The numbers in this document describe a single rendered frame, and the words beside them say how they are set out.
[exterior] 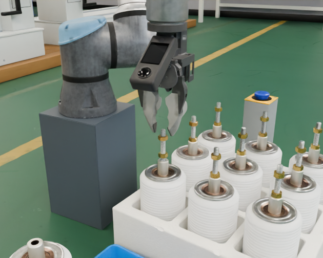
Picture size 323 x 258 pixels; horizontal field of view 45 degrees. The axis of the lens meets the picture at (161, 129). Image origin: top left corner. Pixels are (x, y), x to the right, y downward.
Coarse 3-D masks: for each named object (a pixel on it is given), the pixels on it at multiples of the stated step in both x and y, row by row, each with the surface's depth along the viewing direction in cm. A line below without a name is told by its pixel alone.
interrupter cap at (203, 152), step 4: (180, 148) 91; (184, 148) 91; (200, 148) 90; (204, 148) 91; (176, 152) 89; (180, 152) 89; (184, 152) 89; (200, 152) 89; (204, 152) 89; (208, 152) 88; (180, 156) 87; (184, 156) 87; (188, 156) 87; (192, 156) 87; (196, 156) 87; (200, 156) 87; (204, 156) 87
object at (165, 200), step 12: (144, 180) 78; (180, 180) 78; (144, 192) 79; (156, 192) 77; (168, 192) 77; (180, 192) 78; (144, 204) 80; (156, 204) 78; (168, 204) 78; (180, 204) 79; (156, 216) 79; (168, 216) 79
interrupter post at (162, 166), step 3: (159, 159) 79; (159, 162) 78; (162, 162) 78; (165, 162) 78; (168, 162) 79; (159, 165) 79; (162, 165) 78; (165, 165) 78; (159, 168) 79; (162, 168) 79; (165, 168) 79; (159, 171) 79; (162, 171) 79; (165, 171) 79; (159, 174) 79; (162, 174) 79; (165, 174) 79
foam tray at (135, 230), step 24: (288, 168) 97; (264, 192) 87; (120, 216) 80; (144, 216) 78; (240, 216) 79; (120, 240) 83; (144, 240) 78; (168, 240) 74; (192, 240) 71; (240, 240) 72; (312, 240) 71
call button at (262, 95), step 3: (255, 93) 106; (258, 93) 105; (261, 93) 105; (264, 93) 105; (267, 93) 105; (258, 96) 105; (261, 96) 104; (264, 96) 104; (267, 96) 104; (261, 99) 105; (264, 99) 105
